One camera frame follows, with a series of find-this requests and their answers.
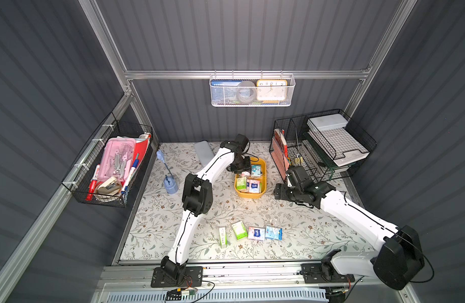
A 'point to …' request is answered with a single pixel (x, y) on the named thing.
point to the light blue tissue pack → (273, 233)
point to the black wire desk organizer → (292, 144)
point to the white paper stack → (335, 139)
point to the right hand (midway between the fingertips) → (284, 191)
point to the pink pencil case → (117, 159)
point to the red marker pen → (93, 184)
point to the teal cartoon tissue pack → (256, 170)
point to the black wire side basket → (112, 192)
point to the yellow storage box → (244, 194)
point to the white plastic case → (204, 152)
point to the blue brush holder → (170, 184)
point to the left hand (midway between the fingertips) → (251, 171)
